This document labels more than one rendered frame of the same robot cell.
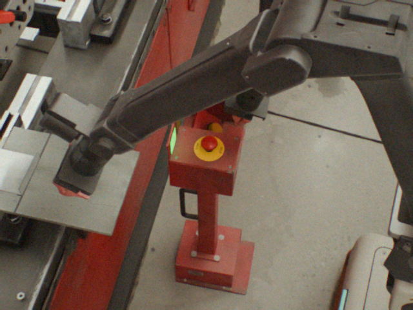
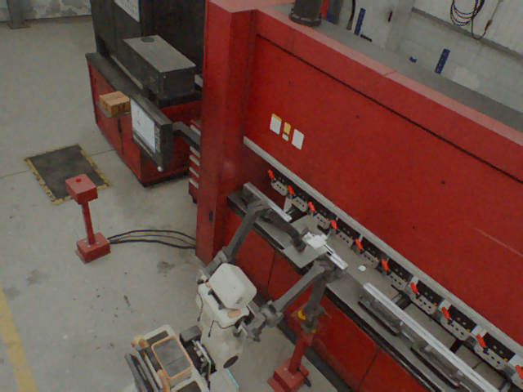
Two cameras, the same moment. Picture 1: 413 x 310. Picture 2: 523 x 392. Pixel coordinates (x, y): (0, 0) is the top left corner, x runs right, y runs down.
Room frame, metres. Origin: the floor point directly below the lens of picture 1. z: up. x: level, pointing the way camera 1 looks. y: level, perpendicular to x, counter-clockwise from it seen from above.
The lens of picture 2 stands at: (1.31, -1.74, 3.19)
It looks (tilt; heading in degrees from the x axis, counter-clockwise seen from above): 40 degrees down; 120
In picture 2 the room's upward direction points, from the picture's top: 9 degrees clockwise
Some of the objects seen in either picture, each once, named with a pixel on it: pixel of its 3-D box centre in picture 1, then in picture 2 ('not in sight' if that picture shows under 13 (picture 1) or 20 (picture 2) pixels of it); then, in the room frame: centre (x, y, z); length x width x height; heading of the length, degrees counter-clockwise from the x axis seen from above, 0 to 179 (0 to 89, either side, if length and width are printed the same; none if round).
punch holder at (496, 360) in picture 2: not in sight; (497, 347); (1.75, 0.14, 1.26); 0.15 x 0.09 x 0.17; 167
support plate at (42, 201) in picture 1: (59, 178); (304, 251); (0.58, 0.27, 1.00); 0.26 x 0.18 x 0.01; 77
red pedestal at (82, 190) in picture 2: not in sight; (87, 218); (-1.22, -0.15, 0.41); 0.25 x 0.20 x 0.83; 77
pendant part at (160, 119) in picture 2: not in sight; (153, 129); (-0.70, 0.14, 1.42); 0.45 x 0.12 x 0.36; 163
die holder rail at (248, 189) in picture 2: not in sight; (265, 205); (0.08, 0.54, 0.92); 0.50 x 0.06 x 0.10; 167
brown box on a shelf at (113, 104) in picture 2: not in sight; (114, 101); (-1.68, 0.61, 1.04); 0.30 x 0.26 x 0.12; 161
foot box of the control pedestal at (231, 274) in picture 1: (216, 255); (288, 376); (0.83, -0.04, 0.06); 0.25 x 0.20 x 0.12; 78
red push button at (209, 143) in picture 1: (209, 145); not in sight; (0.79, -0.01, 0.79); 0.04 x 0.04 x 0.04
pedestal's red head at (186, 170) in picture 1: (208, 139); (309, 321); (0.84, -0.01, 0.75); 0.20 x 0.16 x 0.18; 168
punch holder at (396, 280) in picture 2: not in sight; (399, 271); (1.17, 0.28, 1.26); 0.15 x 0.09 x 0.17; 167
